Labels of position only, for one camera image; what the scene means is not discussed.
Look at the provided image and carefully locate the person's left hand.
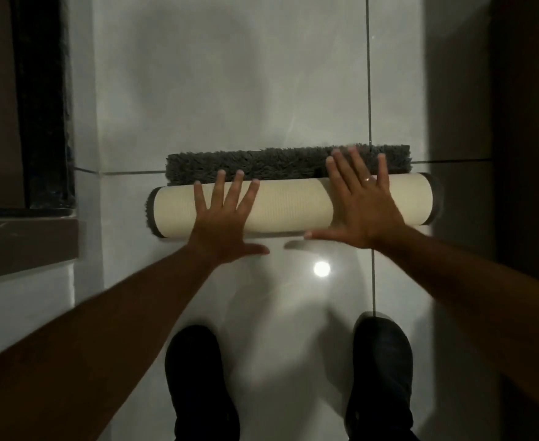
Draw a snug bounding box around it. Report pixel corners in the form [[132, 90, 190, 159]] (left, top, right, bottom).
[[186, 169, 271, 266]]

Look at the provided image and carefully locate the person's right hand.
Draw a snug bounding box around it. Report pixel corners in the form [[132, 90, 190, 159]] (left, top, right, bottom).
[[303, 146, 409, 251]]

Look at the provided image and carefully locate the grey shaggy bath mat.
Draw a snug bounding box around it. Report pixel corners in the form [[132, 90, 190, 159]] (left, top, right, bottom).
[[145, 143, 445, 239]]

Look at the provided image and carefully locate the person's right forearm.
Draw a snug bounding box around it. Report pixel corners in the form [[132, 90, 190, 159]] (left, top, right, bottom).
[[374, 224, 539, 426]]

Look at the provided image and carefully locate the person's left forearm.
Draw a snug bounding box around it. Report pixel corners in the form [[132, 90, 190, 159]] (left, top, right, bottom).
[[0, 245, 220, 441]]

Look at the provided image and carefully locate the person's black left shoe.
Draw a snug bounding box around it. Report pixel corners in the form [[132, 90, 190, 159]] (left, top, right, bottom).
[[164, 324, 241, 441]]

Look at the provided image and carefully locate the person's black shoe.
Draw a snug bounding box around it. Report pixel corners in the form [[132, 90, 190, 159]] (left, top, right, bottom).
[[344, 316, 416, 437], [164, 324, 241, 441]]

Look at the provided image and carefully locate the person's black right shoe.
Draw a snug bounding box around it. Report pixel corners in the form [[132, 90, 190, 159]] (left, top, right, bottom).
[[344, 316, 416, 437]]

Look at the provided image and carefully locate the person's left leg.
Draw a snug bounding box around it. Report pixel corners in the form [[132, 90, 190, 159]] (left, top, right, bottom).
[[173, 420, 233, 441]]

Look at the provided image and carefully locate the person's leg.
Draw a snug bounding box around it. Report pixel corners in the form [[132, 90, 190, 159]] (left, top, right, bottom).
[[173, 420, 233, 441], [350, 415, 421, 441]]

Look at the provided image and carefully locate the person's right leg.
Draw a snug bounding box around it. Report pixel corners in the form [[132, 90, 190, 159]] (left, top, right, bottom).
[[350, 415, 421, 441]]

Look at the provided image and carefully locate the dark wooden cabinet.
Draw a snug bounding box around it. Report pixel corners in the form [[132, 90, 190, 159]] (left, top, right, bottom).
[[489, 0, 539, 290]]

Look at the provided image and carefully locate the brown ledge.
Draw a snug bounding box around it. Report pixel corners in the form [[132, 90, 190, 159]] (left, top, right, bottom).
[[0, 213, 80, 283]]

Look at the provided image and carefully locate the dark framed panel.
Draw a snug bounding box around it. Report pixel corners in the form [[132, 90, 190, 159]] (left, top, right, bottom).
[[0, 0, 77, 216]]

